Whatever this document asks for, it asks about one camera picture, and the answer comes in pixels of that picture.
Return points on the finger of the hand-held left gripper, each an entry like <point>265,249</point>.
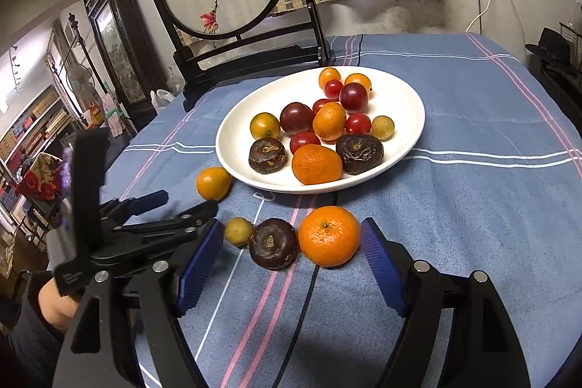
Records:
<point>150,200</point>
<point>191,219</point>

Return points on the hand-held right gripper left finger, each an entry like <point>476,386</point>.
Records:
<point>200,270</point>

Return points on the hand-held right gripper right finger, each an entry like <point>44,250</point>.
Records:
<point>382,270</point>

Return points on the orange mandarin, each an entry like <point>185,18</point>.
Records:
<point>328,236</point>
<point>317,163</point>

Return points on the dark brown water chestnut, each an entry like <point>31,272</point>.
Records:
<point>267,155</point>
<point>359,153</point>
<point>273,243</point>

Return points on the oval orange citrus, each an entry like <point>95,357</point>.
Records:
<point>264,125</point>
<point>213,183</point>
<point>329,121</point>

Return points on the small yellow fruit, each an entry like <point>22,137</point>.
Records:
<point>383,127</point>
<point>238,231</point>

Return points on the white plate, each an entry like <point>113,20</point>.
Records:
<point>400,110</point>

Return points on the small orange kumquat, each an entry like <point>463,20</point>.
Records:
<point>359,80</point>
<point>329,77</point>

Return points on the person's left forearm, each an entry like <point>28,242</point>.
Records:
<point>50,308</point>

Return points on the red floral cloth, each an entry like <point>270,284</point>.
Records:
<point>41,176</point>

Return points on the store shelf with boxes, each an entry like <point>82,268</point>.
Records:
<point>32,120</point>

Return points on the white plastic bag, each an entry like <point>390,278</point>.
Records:
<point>161,98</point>

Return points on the white standing fan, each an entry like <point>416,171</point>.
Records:
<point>79,83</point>

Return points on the blue striped tablecloth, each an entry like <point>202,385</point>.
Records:
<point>477,210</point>

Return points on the clear plastic bag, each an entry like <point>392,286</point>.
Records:
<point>175,82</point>

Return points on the ceiling track light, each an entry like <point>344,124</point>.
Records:
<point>16,70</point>

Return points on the dark wooden framed painting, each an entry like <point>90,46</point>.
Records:
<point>113,38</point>

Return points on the dark low cabinet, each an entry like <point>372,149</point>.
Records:
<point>561,88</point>

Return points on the black hat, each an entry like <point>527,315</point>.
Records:
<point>552,47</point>

